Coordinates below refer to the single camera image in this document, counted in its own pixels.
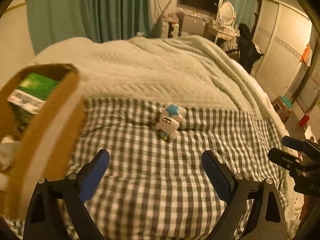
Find green 999 medicine box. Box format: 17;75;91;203
7;73;60;115

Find right hand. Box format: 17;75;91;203
299;195;316;220

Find teal stool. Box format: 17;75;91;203
272;96;293;123

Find brown cardboard box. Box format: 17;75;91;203
1;63;86;220

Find black clothes on chair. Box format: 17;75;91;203
236;23;264;74

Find grey checked bed sheet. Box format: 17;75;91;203
2;97;288;240

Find white louvred wardrobe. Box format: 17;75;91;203
252;0;312;100

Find white knitted blanket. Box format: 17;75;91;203
31;35;287;137

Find white vanity desk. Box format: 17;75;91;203
203;24;240;44

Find oval vanity mirror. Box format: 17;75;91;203
218;1;236;26

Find teal curtain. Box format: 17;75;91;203
26;0;152;54

